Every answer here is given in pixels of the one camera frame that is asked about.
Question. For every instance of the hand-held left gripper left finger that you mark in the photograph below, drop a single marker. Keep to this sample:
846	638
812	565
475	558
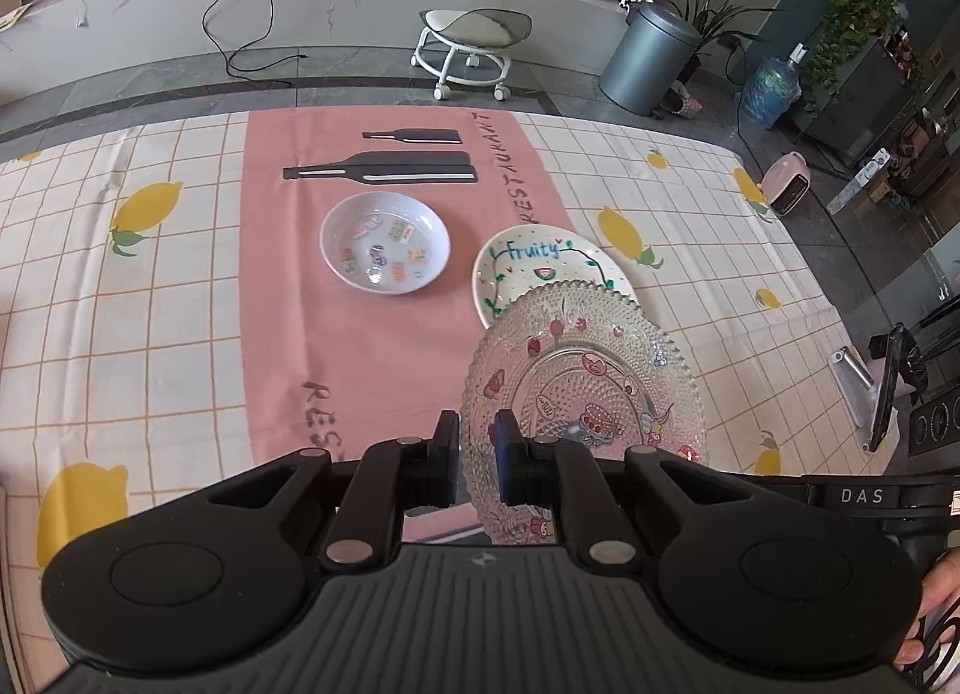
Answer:
442	461

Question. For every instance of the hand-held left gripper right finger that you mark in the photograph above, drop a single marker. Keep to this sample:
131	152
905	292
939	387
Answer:
510	461

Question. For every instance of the clear glass plate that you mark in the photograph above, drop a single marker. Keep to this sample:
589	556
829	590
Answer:
585	364

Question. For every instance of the white fruit print plate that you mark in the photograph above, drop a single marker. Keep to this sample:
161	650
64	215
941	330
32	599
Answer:
525	266

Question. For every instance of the small white sticker plate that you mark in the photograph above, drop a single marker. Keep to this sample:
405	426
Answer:
386	244

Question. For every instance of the person's right hand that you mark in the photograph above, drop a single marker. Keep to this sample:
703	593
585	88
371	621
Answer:
937	589

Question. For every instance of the silver and black stand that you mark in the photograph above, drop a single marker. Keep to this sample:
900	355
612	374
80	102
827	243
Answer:
862	394

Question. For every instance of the lemon print checked tablecloth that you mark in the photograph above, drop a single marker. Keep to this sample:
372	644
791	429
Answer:
150	326

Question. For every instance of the pink heater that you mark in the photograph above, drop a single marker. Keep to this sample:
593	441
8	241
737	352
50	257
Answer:
787	184

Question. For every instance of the dark cabinet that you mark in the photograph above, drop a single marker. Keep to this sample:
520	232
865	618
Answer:
862	101

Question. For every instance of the blue water bottle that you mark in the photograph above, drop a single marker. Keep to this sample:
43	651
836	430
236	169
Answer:
772	90

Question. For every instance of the grey trash bin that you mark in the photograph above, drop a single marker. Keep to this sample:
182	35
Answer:
645	60

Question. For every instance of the white rolling stool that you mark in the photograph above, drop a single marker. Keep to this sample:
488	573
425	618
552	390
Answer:
472	30

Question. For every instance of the bushy vine plant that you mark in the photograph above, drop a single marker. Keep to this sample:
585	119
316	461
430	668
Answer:
855	26

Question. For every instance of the tall potted plant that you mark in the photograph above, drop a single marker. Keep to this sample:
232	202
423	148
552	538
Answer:
705	11

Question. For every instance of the loose papers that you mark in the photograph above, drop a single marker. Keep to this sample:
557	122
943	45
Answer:
13	17

